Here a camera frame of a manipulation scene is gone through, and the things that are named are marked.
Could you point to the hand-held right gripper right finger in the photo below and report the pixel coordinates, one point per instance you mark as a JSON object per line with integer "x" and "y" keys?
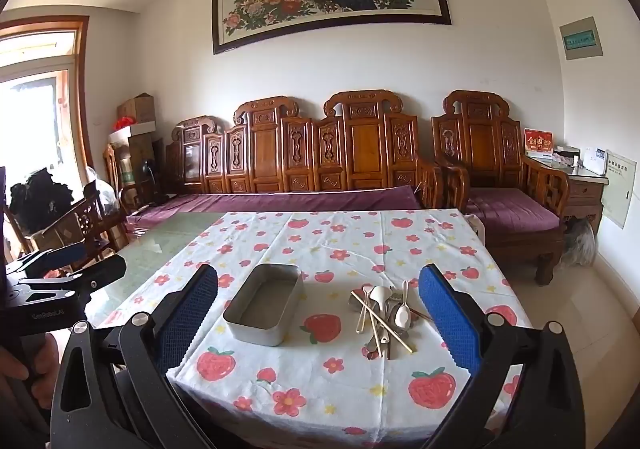
{"x": 445, "y": 319}

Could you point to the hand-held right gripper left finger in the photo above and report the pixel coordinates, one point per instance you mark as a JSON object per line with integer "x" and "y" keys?
{"x": 190, "y": 314}

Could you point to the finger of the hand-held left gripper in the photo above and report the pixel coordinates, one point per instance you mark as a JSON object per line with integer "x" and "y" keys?
{"x": 65, "y": 257}
{"x": 95, "y": 274}

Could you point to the rectangular metal tray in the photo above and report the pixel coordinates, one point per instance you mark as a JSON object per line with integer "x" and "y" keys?
{"x": 265, "y": 304}

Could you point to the beige plastic spoon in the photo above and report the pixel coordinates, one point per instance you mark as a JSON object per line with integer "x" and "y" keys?
{"x": 363, "y": 309}

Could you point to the person's left forearm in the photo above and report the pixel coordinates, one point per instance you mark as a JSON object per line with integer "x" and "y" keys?
{"x": 15, "y": 404}

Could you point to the person's left hand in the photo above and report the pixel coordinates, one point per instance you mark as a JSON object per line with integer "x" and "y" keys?
{"x": 10, "y": 364}

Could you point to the wooden chopstick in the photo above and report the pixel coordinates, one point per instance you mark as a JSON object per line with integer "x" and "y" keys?
{"x": 395, "y": 335}
{"x": 422, "y": 315}

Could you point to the wooden chair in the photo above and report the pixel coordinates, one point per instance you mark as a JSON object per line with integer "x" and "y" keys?
{"x": 85, "y": 224}
{"x": 112, "y": 174}

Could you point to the black cloth pile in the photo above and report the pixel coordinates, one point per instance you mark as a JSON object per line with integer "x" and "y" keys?
{"x": 40, "y": 199}

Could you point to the white ceramic spoon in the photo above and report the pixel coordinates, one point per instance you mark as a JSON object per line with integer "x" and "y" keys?
{"x": 382, "y": 296}

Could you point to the clear plastic bag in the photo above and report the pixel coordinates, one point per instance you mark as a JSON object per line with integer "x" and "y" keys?
{"x": 102, "y": 189}

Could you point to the black desk lamp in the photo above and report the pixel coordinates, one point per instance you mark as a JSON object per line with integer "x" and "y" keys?
{"x": 148, "y": 171}

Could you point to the strawberry printed tablecloth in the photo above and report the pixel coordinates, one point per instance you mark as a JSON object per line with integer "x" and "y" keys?
{"x": 350, "y": 249}

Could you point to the purple armchair cushion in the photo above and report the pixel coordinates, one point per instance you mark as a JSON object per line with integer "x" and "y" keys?
{"x": 510, "y": 209}

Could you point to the stacked cardboard boxes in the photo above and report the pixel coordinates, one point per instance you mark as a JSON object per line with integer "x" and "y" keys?
{"x": 130, "y": 131}

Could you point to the grey plastic bag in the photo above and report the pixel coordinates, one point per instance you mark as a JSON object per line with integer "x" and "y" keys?
{"x": 580, "y": 241}

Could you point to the purple sofa cushion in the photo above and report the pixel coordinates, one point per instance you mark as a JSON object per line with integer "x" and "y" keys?
{"x": 300, "y": 201}

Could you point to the wooden side table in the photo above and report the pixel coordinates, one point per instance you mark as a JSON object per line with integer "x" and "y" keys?
{"x": 582, "y": 199}

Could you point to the carved wooden armchair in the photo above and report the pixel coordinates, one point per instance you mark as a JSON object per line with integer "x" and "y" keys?
{"x": 482, "y": 139}

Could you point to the carved wooden sofa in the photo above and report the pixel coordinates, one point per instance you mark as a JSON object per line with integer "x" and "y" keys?
{"x": 365, "y": 144}

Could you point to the red desk calendar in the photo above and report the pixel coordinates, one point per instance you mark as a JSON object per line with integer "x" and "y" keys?
{"x": 538, "y": 143}

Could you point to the tissue box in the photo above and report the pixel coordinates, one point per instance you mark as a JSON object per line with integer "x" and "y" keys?
{"x": 566, "y": 156}

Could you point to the white router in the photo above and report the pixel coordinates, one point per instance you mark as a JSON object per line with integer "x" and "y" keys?
{"x": 593, "y": 160}

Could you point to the wooden door frame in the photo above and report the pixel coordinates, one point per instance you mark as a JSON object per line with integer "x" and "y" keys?
{"x": 82, "y": 89}

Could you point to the grey wall electrical box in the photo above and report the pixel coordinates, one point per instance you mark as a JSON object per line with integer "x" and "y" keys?
{"x": 580, "y": 39}

